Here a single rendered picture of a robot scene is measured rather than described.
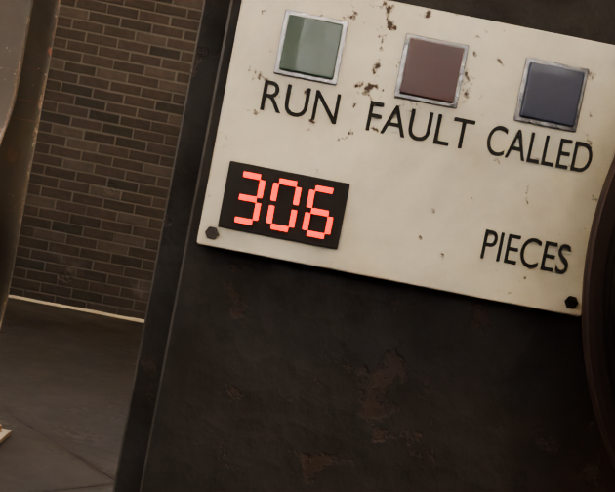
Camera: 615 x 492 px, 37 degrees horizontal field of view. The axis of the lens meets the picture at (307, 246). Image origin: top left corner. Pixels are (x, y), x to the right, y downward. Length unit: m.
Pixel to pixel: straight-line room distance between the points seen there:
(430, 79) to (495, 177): 0.08
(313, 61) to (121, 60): 6.16
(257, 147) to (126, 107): 6.11
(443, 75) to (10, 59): 2.64
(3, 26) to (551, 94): 2.70
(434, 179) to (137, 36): 6.19
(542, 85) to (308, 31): 0.16
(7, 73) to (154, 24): 3.65
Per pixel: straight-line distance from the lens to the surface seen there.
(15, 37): 3.19
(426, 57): 0.61
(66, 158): 6.78
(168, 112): 6.66
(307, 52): 0.61
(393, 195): 0.61
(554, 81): 0.63
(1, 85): 3.18
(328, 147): 0.61
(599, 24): 0.67
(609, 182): 0.57
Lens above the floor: 1.10
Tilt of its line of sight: 3 degrees down
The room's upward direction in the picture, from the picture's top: 11 degrees clockwise
